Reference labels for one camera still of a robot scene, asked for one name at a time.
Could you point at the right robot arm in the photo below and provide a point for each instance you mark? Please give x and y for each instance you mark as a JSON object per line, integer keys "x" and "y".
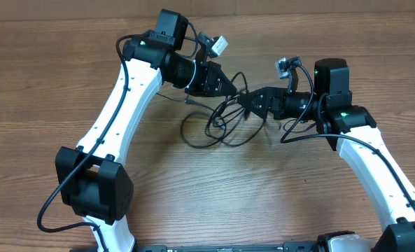
{"x": 352, "y": 132}

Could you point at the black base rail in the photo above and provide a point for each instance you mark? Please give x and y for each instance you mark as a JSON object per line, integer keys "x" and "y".
{"x": 224, "y": 248}

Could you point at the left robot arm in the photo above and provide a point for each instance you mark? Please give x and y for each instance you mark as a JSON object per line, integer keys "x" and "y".
{"x": 92, "y": 177}

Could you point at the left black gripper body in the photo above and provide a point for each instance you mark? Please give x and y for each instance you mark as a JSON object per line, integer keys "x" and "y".
{"x": 204, "y": 80}

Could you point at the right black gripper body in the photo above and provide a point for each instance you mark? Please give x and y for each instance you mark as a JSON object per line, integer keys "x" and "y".
{"x": 281, "y": 108}

